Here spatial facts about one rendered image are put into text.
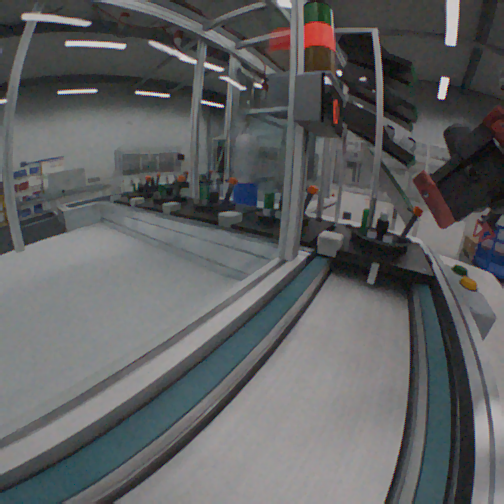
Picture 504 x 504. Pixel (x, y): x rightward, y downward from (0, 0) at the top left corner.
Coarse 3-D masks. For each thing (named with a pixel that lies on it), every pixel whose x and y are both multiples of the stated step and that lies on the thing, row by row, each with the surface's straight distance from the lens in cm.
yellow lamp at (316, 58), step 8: (312, 48) 37; (320, 48) 37; (328, 48) 38; (304, 56) 38; (312, 56) 37; (320, 56) 36; (328, 56) 37; (304, 64) 37; (312, 64) 36; (320, 64) 36; (328, 64) 36
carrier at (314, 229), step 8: (304, 216) 56; (304, 224) 54; (312, 224) 58; (320, 224) 60; (328, 224) 61; (304, 232) 50; (312, 232) 51; (320, 232) 52; (304, 240) 44; (312, 240) 45
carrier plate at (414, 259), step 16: (336, 256) 43; (352, 256) 42; (368, 256) 42; (384, 256) 45; (400, 256) 48; (416, 256) 52; (384, 272) 43; (400, 272) 43; (416, 272) 43; (432, 272) 46
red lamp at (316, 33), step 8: (312, 24) 40; (320, 24) 40; (304, 32) 41; (312, 32) 39; (320, 32) 39; (328, 32) 40; (304, 40) 40; (312, 40) 38; (320, 40) 38; (328, 40) 39; (304, 48) 39
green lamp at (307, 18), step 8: (304, 8) 44; (312, 8) 43; (320, 8) 43; (328, 8) 44; (304, 16) 43; (312, 16) 41; (320, 16) 41; (328, 16) 42; (304, 24) 42; (328, 24) 41
